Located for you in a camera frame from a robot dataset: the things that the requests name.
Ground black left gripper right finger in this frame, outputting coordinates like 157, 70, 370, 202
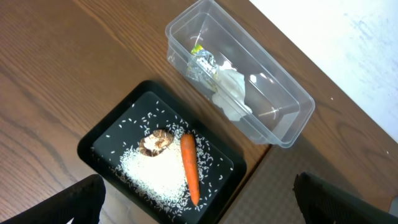
293, 172, 397, 224

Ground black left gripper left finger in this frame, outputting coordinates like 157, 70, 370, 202
4, 174, 106, 224

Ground brown mushroom piece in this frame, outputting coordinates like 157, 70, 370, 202
139, 129, 174, 157

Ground orange carrot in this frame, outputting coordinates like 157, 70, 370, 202
180, 134, 200, 206

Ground white tissue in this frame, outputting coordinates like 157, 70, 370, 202
211, 62, 252, 121

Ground yellow green snack wrapper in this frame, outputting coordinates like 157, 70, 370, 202
187, 44, 218, 92

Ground black waste tray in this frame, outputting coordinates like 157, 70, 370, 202
77, 80, 246, 224

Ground brown serving tray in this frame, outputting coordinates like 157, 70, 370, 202
221, 138, 397, 223

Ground spilled rice pile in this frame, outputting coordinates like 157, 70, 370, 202
90, 99, 234, 223

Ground clear plastic bin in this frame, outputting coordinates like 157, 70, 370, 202
165, 1, 315, 148

